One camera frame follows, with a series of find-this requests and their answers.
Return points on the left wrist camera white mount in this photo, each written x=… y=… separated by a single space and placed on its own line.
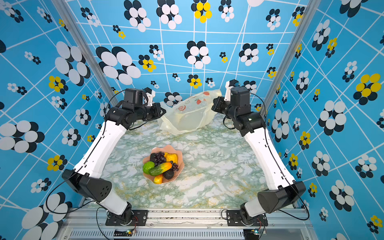
x=149 y=96

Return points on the purple grape bunch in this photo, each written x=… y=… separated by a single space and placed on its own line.
x=160 y=158

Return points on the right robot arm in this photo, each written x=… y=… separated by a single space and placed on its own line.
x=283 y=189

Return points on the cream printed plastic bag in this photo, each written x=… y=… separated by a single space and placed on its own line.
x=189 y=115

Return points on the aluminium front rail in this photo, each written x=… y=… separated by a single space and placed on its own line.
x=188 y=224

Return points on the dark avocado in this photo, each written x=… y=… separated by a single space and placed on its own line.
x=168 y=175

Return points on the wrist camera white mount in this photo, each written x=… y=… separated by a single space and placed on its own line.
x=229 y=85
x=149 y=96

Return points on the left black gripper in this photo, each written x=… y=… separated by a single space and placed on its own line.
x=156 y=107

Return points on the green orange papaya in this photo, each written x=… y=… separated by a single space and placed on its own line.
x=160 y=169

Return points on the left aluminium corner post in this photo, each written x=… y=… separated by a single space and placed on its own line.
x=78 y=36

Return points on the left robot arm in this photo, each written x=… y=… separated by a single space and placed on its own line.
x=85 y=179

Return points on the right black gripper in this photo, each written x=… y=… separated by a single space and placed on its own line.
x=219 y=102

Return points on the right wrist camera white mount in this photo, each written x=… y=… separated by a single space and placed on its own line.
x=229 y=85

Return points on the green lime fruit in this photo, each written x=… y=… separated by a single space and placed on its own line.
x=148 y=166

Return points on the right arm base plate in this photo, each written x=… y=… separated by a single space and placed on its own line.
x=238 y=218

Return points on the aluminium corner post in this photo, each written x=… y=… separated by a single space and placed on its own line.
x=310 y=11
x=78 y=36

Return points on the yellow bell pepper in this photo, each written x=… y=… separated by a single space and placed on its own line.
x=172 y=158

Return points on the right aluminium corner post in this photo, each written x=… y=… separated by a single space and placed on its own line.
x=310 y=11

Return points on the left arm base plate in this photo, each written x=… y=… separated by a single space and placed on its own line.
x=128 y=218

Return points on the yellow red mango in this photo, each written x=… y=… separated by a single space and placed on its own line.
x=158 y=179

